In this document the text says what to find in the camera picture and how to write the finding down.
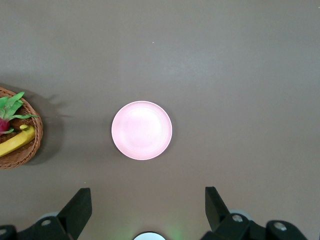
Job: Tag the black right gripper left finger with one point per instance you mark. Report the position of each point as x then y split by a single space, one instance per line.
72 212

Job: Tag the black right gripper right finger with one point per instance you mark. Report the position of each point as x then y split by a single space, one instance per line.
216 212

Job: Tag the yellow banana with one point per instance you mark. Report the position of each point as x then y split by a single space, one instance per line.
17 141

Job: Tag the brown wicker basket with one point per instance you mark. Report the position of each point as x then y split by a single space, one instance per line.
27 156

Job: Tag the pink round plate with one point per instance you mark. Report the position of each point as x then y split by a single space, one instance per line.
141 130

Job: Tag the pink dragon fruit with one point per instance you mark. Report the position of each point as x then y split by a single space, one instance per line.
11 105

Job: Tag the brown table cover cloth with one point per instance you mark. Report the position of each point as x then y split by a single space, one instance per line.
225 75

